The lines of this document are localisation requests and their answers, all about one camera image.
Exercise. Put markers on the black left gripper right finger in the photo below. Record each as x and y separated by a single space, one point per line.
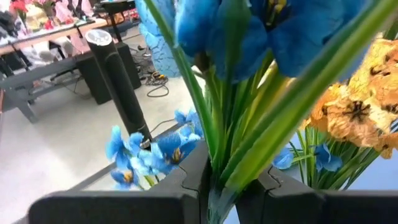
311 208

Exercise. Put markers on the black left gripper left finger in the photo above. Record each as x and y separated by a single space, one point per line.
124 208

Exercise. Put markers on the yellow flower bunch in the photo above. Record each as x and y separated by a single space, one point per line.
382 81
354 115

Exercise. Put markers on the blue-grey table mat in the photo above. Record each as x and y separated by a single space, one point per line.
382 177

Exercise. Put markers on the black tower fan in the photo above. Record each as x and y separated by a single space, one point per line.
121 87

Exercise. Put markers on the black speaker box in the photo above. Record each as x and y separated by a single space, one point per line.
93 81

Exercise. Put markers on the grey metal bench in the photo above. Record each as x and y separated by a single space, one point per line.
31 74

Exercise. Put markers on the black equipment stand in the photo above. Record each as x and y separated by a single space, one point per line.
115 21

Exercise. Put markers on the wooden work table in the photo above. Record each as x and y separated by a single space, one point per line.
46 35

